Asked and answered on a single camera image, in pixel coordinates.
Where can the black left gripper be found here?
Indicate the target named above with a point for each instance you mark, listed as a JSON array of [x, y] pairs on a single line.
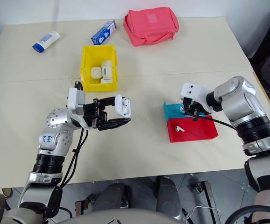
[[93, 114]]

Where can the rusty metal floor frame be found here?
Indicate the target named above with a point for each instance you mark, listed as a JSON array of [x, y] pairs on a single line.
[[207, 200]]

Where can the blue white milk carton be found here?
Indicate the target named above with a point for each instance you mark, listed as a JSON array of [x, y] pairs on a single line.
[[103, 32]]

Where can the yellow plastic bin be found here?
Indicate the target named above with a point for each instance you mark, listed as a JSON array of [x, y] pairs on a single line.
[[87, 58]]

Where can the white tube blue cap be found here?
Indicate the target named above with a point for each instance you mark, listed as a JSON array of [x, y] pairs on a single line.
[[46, 41]]

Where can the dark rounded robot leg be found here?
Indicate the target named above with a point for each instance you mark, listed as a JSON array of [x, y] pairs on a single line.
[[168, 198], [112, 196]]

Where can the closed white earbud case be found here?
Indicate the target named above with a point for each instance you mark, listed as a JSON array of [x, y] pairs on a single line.
[[96, 72], [106, 81], [107, 69]]

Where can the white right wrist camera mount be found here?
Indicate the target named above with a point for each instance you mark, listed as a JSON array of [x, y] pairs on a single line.
[[195, 91]]

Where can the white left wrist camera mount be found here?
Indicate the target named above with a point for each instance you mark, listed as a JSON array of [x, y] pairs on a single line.
[[75, 101]]

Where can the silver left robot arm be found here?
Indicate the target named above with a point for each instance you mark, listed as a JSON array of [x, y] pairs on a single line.
[[53, 140]]

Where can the pink fabric pouch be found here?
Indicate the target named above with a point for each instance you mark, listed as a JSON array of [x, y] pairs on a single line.
[[151, 25]]

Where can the red plastic tray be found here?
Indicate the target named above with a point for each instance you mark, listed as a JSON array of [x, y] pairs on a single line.
[[195, 133]]

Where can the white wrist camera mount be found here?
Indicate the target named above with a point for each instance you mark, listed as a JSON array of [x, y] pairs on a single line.
[[75, 101], [195, 91]]

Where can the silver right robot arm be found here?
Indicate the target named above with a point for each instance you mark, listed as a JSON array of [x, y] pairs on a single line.
[[240, 105]]

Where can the white earbud case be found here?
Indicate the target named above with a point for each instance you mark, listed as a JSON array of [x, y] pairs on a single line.
[[96, 72], [107, 69], [119, 106], [106, 81]]

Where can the teal plastic tray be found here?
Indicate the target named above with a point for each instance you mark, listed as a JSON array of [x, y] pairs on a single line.
[[172, 112]]

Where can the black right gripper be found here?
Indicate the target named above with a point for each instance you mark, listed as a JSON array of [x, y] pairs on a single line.
[[199, 108]]

